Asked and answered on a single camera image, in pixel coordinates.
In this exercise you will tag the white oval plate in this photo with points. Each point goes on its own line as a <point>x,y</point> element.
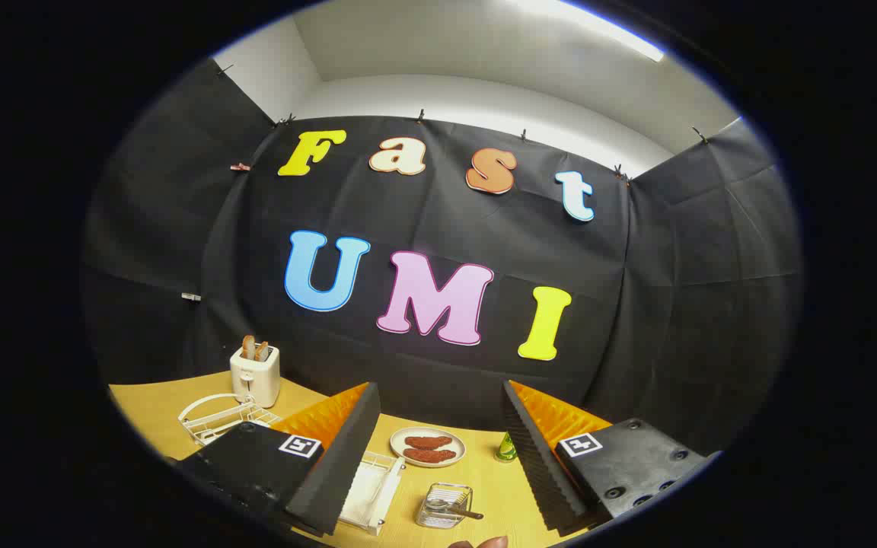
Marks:
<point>399,445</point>

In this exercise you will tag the green label plastic bottle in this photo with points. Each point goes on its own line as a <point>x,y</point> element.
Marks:
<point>505,450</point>

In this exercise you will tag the white toaster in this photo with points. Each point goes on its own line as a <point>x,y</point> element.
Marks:
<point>256,377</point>

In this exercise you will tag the toasted bread slice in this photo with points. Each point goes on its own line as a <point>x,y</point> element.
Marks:
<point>248,348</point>
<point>262,352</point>

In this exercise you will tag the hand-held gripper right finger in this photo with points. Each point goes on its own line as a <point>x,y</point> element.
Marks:
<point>537,464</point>

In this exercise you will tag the black backdrop cloth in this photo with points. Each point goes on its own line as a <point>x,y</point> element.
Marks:
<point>438,213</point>

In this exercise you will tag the red meat slice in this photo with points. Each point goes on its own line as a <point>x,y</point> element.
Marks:
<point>428,442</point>
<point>429,455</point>

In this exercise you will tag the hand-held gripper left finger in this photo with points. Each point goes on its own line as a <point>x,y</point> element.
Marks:
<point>339,464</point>

